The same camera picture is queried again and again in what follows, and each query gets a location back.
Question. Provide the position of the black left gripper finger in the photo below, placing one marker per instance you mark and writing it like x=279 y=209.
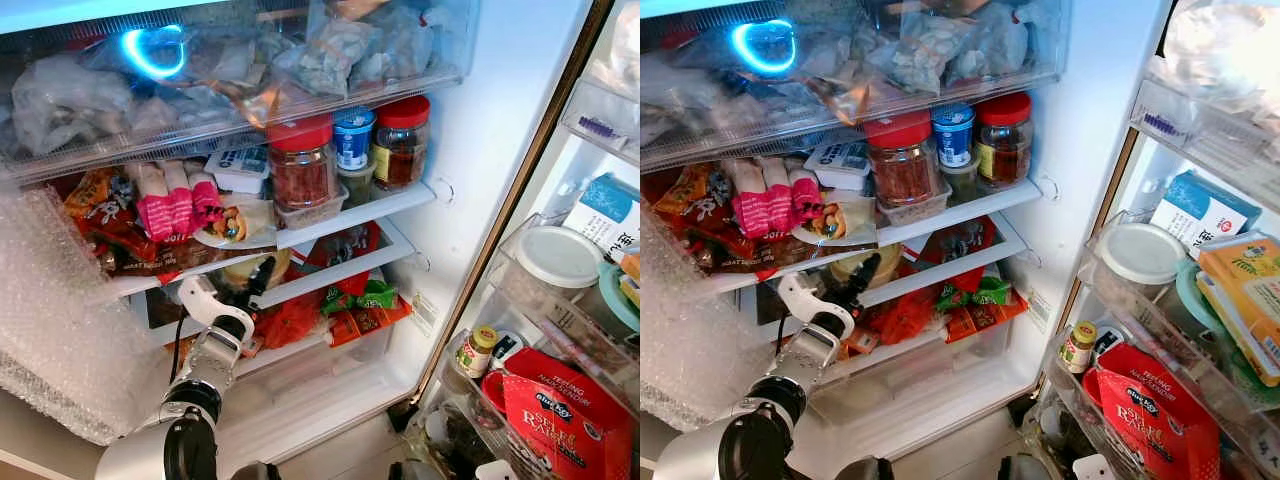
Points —
x=866 y=274
x=263 y=277

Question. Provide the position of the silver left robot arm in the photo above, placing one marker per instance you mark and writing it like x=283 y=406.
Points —
x=212 y=360
x=805 y=360

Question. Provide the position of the white open fridge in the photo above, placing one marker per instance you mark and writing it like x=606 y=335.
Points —
x=480 y=150
x=1085 y=150

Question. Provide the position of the white fridge door with racks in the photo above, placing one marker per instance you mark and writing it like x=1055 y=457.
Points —
x=1200 y=120
x=600 y=130

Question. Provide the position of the plain red packet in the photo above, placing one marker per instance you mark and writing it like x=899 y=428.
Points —
x=905 y=315
x=290 y=320

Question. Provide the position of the white plate with food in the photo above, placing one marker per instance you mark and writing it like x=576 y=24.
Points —
x=838 y=222
x=240 y=225

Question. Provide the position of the clear plastic food container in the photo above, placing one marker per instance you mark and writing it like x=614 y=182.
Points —
x=312 y=212
x=915 y=210

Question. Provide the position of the red printed food package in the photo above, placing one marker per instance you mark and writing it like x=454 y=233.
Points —
x=958 y=245
x=345 y=250

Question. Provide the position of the green foil packet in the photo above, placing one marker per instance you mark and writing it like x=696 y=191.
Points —
x=975 y=293
x=365 y=298

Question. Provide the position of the white lidded food box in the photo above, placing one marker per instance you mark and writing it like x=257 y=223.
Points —
x=238 y=172
x=838 y=165

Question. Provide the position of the pink sausage pack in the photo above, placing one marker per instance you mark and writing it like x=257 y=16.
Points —
x=768 y=205
x=170 y=210

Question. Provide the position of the large red lid jar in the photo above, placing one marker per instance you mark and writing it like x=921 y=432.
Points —
x=302 y=165
x=903 y=165

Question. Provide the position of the orange foil packet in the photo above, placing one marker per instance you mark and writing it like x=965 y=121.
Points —
x=985 y=318
x=370 y=322

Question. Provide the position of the green glass jar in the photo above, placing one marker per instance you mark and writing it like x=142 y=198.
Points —
x=960 y=185
x=357 y=188

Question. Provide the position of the blue white plastic cup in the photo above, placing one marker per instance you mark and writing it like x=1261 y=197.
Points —
x=953 y=135
x=353 y=138

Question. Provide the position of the red orange snack bag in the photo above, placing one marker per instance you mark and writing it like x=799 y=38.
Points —
x=100 y=220
x=695 y=215

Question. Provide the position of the clear bubble wrap sheet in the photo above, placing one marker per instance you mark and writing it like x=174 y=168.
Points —
x=50 y=320
x=680 y=340

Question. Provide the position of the small red lid jar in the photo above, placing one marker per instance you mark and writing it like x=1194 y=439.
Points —
x=402 y=145
x=1004 y=143

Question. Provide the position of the yellow cardboard box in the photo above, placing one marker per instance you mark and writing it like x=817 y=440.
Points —
x=631 y=278
x=1245 y=300

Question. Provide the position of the small yellow lid jar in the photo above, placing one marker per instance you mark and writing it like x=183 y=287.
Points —
x=475 y=352
x=1077 y=348

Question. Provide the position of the clear freezer drawer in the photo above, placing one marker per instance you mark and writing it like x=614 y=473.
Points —
x=330 y=60
x=920 y=55

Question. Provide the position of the teal round lid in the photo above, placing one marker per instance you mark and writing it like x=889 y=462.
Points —
x=615 y=300
x=1190 y=300

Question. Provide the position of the blue white carton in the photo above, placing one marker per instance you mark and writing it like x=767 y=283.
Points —
x=1200 y=205
x=605 y=210

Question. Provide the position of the white lid round container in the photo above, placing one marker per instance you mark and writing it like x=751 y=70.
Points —
x=555 y=255
x=1138 y=250

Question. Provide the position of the red self raising flour bag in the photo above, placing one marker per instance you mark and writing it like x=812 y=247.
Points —
x=1150 y=415
x=565 y=420

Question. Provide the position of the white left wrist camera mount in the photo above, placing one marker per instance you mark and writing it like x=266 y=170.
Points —
x=200 y=300
x=800 y=295

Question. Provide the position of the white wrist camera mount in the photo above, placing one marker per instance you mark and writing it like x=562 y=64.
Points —
x=800 y=295
x=495 y=471
x=1093 y=468
x=200 y=300

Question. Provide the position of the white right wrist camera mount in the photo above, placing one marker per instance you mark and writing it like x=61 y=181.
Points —
x=1093 y=468
x=495 y=471

